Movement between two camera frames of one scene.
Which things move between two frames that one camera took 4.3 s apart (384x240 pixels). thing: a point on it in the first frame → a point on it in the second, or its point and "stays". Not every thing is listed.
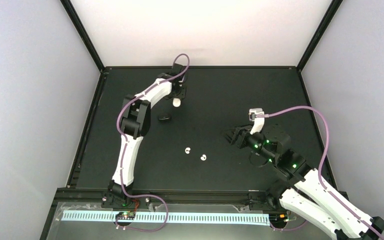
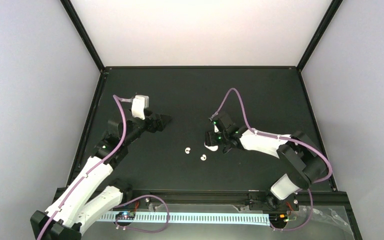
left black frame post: x=81 y=28 stays
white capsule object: x=176 y=102 → x=213 y=148
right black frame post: x=334 y=6 stays
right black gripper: x=242 y=131 → x=210 y=141
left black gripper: x=182 y=94 → x=159 y=124
